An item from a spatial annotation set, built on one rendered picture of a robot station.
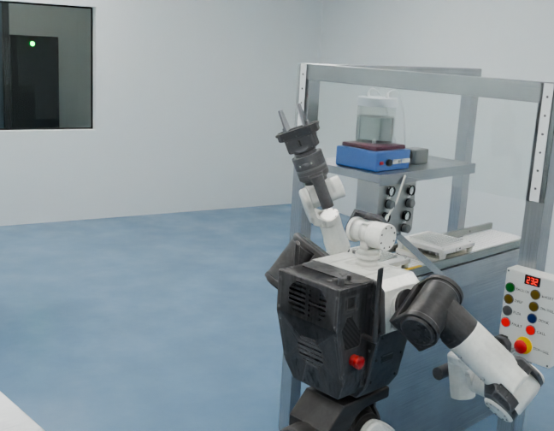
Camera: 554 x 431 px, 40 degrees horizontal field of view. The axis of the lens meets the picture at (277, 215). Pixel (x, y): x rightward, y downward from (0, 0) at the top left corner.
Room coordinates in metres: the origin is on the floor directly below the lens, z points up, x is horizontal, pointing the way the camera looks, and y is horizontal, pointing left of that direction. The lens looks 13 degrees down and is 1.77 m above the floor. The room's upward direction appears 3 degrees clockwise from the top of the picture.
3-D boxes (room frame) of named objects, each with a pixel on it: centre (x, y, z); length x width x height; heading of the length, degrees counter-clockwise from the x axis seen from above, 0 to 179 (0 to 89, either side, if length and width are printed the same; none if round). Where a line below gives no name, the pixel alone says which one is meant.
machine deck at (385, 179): (3.01, -0.45, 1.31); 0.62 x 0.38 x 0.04; 134
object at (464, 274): (3.26, -0.73, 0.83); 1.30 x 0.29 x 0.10; 134
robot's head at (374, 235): (1.81, -0.23, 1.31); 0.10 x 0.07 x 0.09; 44
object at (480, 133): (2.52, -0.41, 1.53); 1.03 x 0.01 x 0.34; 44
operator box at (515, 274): (2.11, -0.76, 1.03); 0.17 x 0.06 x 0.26; 44
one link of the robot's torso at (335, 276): (1.77, -0.19, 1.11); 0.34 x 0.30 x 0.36; 44
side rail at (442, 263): (3.16, -0.82, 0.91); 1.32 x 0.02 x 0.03; 134
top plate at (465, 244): (3.24, -0.70, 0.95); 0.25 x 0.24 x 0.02; 46
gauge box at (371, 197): (2.77, -0.40, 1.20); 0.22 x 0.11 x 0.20; 134
